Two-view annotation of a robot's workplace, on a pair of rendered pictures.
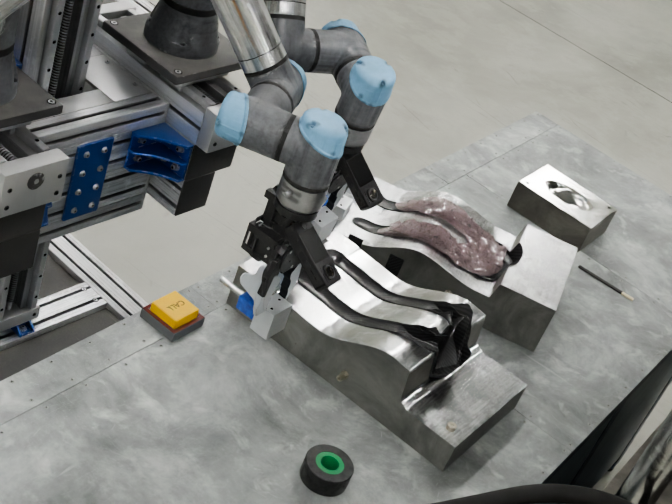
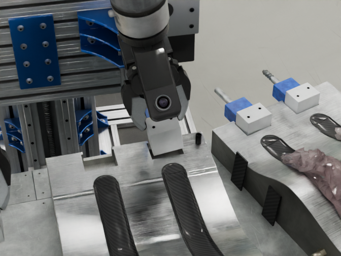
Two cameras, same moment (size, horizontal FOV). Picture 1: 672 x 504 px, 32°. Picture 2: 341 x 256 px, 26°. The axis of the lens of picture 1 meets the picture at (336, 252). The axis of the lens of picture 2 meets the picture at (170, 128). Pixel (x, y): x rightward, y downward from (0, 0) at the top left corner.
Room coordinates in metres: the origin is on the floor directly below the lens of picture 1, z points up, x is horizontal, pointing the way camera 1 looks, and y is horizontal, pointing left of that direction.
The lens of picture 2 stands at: (1.33, -0.63, 1.72)
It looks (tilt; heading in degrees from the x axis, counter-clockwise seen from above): 42 degrees down; 51
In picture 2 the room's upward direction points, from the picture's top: straight up
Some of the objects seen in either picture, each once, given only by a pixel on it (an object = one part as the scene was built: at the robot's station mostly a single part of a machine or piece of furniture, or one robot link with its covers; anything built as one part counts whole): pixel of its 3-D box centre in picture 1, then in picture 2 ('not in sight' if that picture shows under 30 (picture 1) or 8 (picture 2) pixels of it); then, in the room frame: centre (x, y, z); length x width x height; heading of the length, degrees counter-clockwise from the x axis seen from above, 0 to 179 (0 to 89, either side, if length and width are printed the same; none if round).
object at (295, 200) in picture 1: (300, 191); not in sight; (1.56, 0.08, 1.17); 0.08 x 0.08 x 0.05
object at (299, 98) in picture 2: not in sight; (284, 89); (2.16, 0.06, 0.85); 0.13 x 0.05 x 0.05; 82
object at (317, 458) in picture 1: (326, 470); not in sight; (1.38, -0.11, 0.82); 0.08 x 0.08 x 0.04
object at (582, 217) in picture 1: (562, 207); not in sight; (2.46, -0.45, 0.83); 0.20 x 0.15 x 0.07; 65
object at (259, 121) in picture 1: (257, 120); not in sight; (1.58, 0.18, 1.25); 0.11 x 0.11 x 0.08; 89
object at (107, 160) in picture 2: not in sight; (99, 166); (1.77, 0.10, 0.87); 0.05 x 0.05 x 0.04; 65
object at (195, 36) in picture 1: (186, 17); not in sight; (2.15, 0.45, 1.09); 0.15 x 0.15 x 0.10
